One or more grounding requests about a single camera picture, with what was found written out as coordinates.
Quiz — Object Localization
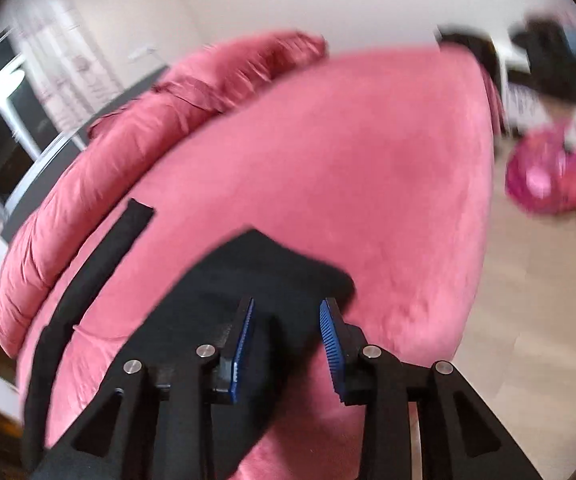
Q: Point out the pink bag on floor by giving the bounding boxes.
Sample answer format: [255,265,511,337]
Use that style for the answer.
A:
[505,119,576,216]

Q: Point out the dark window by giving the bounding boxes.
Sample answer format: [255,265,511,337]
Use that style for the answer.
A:
[0,32,58,205]

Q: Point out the grey bed headboard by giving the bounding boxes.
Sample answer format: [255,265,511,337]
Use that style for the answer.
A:
[0,65,169,243]

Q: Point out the pink bed with blanket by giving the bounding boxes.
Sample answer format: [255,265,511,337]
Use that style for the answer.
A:
[15,42,498,445]

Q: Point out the white wall socket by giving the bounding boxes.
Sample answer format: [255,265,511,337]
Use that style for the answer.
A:
[127,46,157,63]

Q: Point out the pink rolled duvet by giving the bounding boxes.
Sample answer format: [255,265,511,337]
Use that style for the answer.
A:
[0,30,328,358]

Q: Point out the right patterned window curtain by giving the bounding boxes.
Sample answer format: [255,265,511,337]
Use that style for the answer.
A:
[6,0,123,132]

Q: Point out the black embroidered pants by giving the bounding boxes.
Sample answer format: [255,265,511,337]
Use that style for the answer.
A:
[22,202,355,479]

